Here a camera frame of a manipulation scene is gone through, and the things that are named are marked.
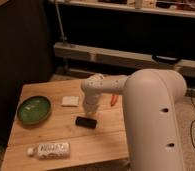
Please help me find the black eraser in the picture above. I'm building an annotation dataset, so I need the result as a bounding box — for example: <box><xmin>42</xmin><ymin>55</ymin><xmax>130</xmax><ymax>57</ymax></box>
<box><xmin>75</xmin><ymin>116</ymin><xmax>97</xmax><ymax>129</ymax></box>

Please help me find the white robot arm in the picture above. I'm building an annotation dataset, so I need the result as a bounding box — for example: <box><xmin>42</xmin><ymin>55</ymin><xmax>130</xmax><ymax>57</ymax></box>
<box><xmin>81</xmin><ymin>69</ymin><xmax>187</xmax><ymax>171</ymax></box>

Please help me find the orange carrot toy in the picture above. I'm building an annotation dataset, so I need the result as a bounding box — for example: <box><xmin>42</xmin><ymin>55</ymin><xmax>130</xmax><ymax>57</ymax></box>
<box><xmin>110</xmin><ymin>94</ymin><xmax>118</xmax><ymax>106</ymax></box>

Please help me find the white sponge pad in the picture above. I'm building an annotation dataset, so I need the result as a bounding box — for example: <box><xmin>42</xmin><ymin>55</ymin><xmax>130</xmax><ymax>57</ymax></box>
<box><xmin>61</xmin><ymin>96</ymin><xmax>79</xmax><ymax>107</ymax></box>

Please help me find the wooden table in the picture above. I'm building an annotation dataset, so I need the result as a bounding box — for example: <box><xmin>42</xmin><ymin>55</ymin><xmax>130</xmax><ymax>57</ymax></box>
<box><xmin>1</xmin><ymin>80</ymin><xmax>128</xmax><ymax>171</ymax></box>

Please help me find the green bowl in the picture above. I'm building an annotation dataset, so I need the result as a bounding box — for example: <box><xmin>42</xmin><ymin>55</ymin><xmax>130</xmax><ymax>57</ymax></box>
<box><xmin>17</xmin><ymin>96</ymin><xmax>51</xmax><ymax>125</ymax></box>

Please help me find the plastic water bottle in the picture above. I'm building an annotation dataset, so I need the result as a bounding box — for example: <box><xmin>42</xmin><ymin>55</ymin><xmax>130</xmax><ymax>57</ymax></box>
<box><xmin>26</xmin><ymin>142</ymin><xmax>70</xmax><ymax>159</ymax></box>

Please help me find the metal shelf unit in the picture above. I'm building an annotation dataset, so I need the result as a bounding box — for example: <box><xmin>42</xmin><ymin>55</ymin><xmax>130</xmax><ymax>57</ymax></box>
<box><xmin>48</xmin><ymin>0</ymin><xmax>195</xmax><ymax>77</ymax></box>

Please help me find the black object on shelf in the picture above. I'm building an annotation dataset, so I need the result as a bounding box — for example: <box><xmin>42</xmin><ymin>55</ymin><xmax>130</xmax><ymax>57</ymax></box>
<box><xmin>152</xmin><ymin>55</ymin><xmax>181</xmax><ymax>65</ymax></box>

